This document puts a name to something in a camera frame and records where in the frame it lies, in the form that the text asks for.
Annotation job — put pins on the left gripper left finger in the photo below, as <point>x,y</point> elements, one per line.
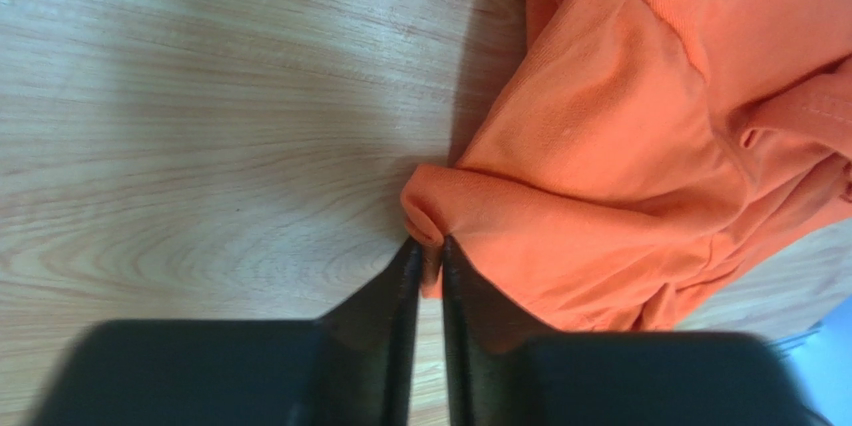
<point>350,366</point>

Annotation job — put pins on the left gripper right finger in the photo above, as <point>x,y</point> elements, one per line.
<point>506,367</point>

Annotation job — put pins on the orange t-shirt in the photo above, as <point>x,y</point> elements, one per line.
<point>647,153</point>

